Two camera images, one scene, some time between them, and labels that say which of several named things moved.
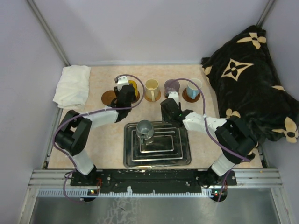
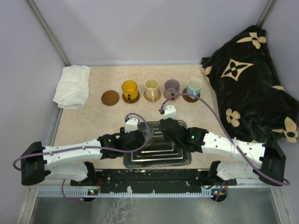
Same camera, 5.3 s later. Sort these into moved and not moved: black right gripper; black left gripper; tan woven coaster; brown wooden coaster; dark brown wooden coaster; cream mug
Moved: black left gripper; black right gripper
Not moved: brown wooden coaster; cream mug; dark brown wooden coaster; tan woven coaster
